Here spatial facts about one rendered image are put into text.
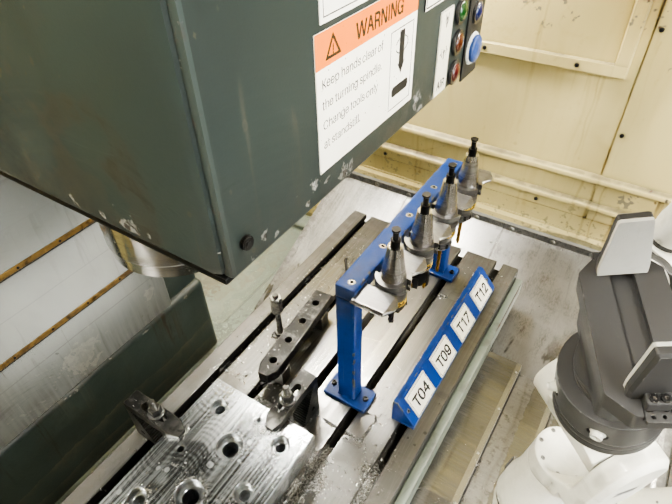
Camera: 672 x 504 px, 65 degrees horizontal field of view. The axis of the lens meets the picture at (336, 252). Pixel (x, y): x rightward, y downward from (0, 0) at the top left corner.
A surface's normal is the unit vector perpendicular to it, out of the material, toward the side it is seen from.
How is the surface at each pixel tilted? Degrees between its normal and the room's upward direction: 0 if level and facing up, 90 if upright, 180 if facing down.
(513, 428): 8
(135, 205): 90
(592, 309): 19
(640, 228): 104
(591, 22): 90
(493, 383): 7
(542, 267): 24
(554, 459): 8
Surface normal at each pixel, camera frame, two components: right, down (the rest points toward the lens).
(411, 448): -0.02, -0.75
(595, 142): -0.54, 0.57
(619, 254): -0.08, 0.81
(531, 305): -0.24, -0.45
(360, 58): 0.84, 0.34
